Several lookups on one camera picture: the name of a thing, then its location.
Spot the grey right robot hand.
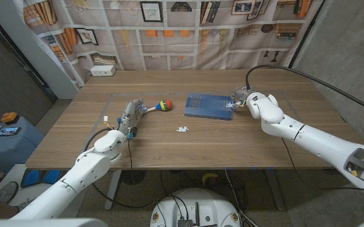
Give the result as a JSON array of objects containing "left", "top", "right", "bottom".
[{"left": 231, "top": 85, "right": 257, "bottom": 112}]

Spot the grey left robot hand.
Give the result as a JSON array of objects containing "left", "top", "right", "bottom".
[{"left": 117, "top": 98, "right": 148, "bottom": 137}]

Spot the colourful striped wooden maraca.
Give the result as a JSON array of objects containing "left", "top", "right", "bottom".
[{"left": 145, "top": 99, "right": 173, "bottom": 113}]

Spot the blue flat tray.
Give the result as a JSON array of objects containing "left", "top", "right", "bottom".
[{"left": 184, "top": 92, "right": 233, "bottom": 121}]

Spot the white power outlet box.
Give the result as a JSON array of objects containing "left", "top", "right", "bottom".
[{"left": 90, "top": 64, "right": 117, "bottom": 77}]

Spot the black round floor object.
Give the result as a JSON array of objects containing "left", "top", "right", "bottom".
[{"left": 120, "top": 170, "right": 147, "bottom": 186}]

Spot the white table leg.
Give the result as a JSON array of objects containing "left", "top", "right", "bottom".
[{"left": 104, "top": 170, "right": 122, "bottom": 211}]

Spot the printed bookshelf backdrop cloth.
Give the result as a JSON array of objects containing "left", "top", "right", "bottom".
[{"left": 13, "top": 0, "right": 324, "bottom": 92}]

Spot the yellow curved object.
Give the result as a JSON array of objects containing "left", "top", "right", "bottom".
[{"left": 201, "top": 172, "right": 220, "bottom": 185}]

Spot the black backdrop pole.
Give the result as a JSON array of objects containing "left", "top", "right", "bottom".
[{"left": 288, "top": 0, "right": 327, "bottom": 69}]

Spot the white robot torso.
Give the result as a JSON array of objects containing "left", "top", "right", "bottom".
[{"left": 149, "top": 188, "right": 242, "bottom": 227}]

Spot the white pillar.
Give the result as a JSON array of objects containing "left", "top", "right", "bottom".
[{"left": 0, "top": 0, "right": 78, "bottom": 100}]

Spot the orange and black block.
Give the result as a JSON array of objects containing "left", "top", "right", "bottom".
[{"left": 0, "top": 112, "right": 20, "bottom": 125}]

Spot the black smartphone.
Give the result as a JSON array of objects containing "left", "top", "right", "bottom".
[{"left": 0, "top": 126, "right": 22, "bottom": 137}]

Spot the blue grey cabinet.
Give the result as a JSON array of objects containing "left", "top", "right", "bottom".
[{"left": 0, "top": 116, "right": 45, "bottom": 174}]

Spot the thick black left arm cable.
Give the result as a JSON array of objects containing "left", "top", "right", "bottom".
[{"left": 85, "top": 127, "right": 159, "bottom": 209}]

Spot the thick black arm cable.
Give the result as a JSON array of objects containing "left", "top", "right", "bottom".
[
  {"left": 245, "top": 64, "right": 364, "bottom": 119},
  {"left": 85, "top": 127, "right": 159, "bottom": 209}
]

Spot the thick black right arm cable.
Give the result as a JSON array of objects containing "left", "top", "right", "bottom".
[{"left": 245, "top": 64, "right": 364, "bottom": 119}]

